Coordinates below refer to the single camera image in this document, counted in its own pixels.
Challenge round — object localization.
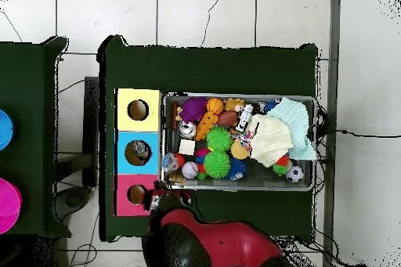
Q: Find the cream knitted cloth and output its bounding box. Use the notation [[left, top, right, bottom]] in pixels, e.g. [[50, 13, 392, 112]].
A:
[[247, 114, 294, 168]]

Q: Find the mint green knitted cloth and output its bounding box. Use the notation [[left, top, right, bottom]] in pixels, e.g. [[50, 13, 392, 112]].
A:
[[267, 96, 318, 161]]

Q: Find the wooden box with three holes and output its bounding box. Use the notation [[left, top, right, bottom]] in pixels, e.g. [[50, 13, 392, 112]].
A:
[[114, 88, 164, 217]]

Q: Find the shallow silver mesh bin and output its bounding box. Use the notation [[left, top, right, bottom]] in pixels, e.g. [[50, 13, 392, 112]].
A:
[[161, 91, 319, 192]]

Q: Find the green puffer toy with eyes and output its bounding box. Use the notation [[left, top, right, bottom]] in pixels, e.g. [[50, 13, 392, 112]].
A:
[[203, 150, 232, 179]]

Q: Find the silver drink can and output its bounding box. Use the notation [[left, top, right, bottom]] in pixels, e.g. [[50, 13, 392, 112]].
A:
[[177, 121, 197, 139]]

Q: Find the purple spiky ball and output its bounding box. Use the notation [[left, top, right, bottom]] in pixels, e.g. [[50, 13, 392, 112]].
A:
[[179, 96, 209, 124]]

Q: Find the brown toy football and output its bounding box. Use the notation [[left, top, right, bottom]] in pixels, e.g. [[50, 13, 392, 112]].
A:
[[216, 110, 240, 128]]

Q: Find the orange toy basketball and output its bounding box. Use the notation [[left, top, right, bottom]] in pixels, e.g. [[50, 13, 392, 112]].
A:
[[206, 97, 225, 116]]

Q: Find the black upright panel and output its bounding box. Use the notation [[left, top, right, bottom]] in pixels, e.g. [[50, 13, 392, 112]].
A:
[[81, 75, 100, 188]]

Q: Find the grey plastic toy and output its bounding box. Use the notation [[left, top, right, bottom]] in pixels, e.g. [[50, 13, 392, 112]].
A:
[[235, 103, 255, 133]]

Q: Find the black and white soccer ball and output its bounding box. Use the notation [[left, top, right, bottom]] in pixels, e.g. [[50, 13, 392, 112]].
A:
[[286, 165, 305, 184]]

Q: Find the magenta round disc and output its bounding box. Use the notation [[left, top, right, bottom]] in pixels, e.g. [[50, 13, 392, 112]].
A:
[[0, 177, 23, 235]]

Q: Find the blue round disc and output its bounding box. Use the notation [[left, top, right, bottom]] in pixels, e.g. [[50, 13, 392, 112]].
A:
[[0, 108, 16, 152]]

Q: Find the green stringy puffer ball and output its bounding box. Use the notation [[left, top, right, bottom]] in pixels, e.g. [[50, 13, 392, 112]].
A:
[[205, 125, 233, 153]]

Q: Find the thin black cable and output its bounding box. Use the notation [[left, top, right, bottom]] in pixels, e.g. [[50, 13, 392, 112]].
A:
[[316, 128, 401, 139]]

